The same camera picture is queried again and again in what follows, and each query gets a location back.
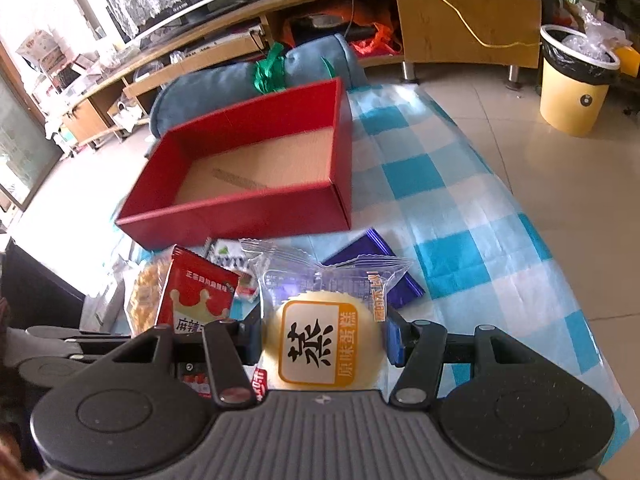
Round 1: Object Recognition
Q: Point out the steamed cake packet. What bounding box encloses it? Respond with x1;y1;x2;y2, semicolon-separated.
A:
240;237;416;393

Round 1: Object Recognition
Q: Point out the white packet with green mark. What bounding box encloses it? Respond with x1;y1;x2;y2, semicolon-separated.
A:
205;239;261;306

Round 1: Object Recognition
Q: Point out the rolled blue blanket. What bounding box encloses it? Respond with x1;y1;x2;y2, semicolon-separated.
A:
149;34;368;138

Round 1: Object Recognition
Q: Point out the red cardboard box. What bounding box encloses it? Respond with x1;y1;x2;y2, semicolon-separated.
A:
114;77;356;251

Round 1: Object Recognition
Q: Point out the yellow trash bin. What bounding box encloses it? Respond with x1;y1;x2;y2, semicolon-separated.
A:
539;24;621;137

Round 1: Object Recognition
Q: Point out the yellow cable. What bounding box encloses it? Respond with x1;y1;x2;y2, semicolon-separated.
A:
360;0;543;49

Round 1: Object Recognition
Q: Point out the red spicy strip packet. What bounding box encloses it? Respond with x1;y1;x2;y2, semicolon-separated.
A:
155;245;240;401

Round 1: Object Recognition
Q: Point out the wooden tv stand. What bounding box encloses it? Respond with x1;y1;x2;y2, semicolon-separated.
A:
60;0;543;146

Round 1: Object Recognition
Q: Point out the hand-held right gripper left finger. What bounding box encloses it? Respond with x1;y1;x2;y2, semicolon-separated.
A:
102;317;266;407

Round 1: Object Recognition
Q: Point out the black box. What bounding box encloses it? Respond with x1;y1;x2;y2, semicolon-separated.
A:
0;237;87;332

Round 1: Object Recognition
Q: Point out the orange plastic bag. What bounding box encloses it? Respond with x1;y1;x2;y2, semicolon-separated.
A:
350;0;406;56

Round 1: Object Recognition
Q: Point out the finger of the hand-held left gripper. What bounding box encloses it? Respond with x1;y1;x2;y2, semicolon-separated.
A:
10;325;133;362

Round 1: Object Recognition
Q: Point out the crumpled clear plastic wrap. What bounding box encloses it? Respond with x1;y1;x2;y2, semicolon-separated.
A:
560;2;632;61

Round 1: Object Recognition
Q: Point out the white and blue plastic bag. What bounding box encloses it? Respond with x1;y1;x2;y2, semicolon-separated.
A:
80;82;640;466

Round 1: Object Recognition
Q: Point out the purple foil packet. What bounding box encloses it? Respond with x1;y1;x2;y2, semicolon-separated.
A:
322;228;426;311

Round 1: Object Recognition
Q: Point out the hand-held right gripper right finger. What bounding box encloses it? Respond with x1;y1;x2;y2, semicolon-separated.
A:
386;306;533;407

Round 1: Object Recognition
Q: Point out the green webbing strap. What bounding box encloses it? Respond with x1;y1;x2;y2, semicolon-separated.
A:
254;42;288;95

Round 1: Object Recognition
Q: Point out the yellow cracker packet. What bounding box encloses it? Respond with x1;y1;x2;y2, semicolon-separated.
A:
122;255;173;336

